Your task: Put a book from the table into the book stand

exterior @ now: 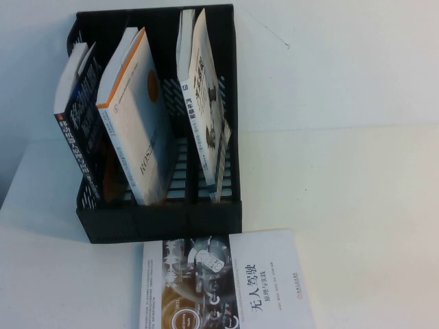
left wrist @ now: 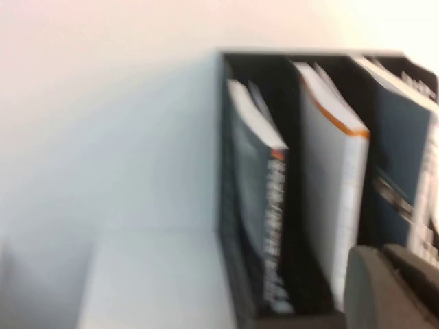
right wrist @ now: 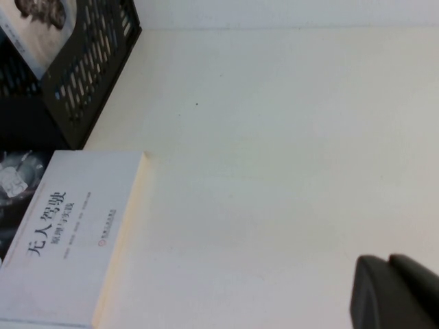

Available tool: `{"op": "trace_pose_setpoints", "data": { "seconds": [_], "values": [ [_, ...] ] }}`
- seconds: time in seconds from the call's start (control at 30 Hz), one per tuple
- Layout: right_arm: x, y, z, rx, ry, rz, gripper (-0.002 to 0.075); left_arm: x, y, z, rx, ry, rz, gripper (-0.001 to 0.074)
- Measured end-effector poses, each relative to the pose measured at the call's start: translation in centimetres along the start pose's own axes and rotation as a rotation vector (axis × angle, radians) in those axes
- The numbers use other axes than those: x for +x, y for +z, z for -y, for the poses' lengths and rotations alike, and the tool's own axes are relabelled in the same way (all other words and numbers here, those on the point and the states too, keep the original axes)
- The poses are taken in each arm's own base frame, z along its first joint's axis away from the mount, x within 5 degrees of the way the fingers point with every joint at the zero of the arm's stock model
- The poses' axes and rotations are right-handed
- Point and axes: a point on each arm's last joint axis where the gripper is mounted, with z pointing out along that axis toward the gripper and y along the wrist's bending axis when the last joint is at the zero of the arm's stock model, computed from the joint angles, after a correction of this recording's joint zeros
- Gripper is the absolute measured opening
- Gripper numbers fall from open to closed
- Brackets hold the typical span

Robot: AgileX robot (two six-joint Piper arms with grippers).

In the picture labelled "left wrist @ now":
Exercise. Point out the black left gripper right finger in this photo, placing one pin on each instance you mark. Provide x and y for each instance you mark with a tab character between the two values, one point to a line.
420	294

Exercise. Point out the dark blue mobile robot book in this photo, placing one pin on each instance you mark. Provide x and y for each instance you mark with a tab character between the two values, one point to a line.
254	192

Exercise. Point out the white car suspension book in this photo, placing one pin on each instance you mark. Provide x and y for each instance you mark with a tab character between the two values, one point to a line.
398	144

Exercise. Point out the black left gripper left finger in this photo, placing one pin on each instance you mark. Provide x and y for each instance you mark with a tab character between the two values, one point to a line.
370	294

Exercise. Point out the white orange ROS2 book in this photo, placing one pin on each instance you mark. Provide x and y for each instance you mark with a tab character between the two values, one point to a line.
326	178

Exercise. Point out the black plastic book stand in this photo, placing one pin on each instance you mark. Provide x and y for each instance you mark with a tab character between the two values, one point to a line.
291	85

